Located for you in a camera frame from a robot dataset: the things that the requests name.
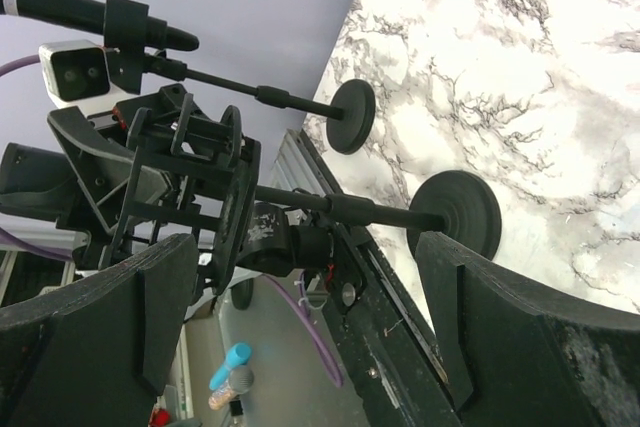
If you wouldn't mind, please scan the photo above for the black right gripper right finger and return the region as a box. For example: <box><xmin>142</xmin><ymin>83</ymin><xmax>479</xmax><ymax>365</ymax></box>
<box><xmin>415</xmin><ymin>232</ymin><xmax>639</xmax><ymax>426</ymax></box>

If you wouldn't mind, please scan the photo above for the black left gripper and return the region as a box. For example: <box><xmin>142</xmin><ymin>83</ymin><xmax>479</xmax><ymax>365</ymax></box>
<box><xmin>1</xmin><ymin>83</ymin><xmax>235</xmax><ymax>234</ymax></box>

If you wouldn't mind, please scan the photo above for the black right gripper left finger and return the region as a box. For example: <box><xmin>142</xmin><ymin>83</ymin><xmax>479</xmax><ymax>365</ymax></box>
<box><xmin>1</xmin><ymin>234</ymin><xmax>199</xmax><ymax>426</ymax></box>

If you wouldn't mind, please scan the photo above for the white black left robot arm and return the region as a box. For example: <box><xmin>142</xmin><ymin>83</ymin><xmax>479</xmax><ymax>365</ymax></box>
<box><xmin>1</xmin><ymin>84</ymin><xmax>330</xmax><ymax>294</ymax></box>

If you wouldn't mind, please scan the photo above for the black microphone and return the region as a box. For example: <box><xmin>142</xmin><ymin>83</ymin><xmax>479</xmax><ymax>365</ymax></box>
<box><xmin>1</xmin><ymin>0</ymin><xmax>199</xmax><ymax>52</ymax></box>

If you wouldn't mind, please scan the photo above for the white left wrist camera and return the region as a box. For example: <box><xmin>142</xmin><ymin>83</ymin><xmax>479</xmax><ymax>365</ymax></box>
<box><xmin>38</xmin><ymin>40</ymin><xmax>131</xmax><ymax>117</ymax></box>

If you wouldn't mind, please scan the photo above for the black front mounting rail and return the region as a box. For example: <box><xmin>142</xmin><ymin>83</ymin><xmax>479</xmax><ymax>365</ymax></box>
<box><xmin>270</xmin><ymin>131</ymin><xmax>461</xmax><ymax>426</ymax></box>

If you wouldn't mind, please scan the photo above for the black round-base shock mount stand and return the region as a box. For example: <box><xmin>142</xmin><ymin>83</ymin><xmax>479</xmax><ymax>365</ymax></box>
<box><xmin>100</xmin><ymin>85</ymin><xmax>502</xmax><ymax>276</ymax></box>

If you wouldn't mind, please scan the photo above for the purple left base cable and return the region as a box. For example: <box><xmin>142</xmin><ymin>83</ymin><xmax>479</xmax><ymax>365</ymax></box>
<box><xmin>264</xmin><ymin>271</ymin><xmax>345</xmax><ymax>389</ymax></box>

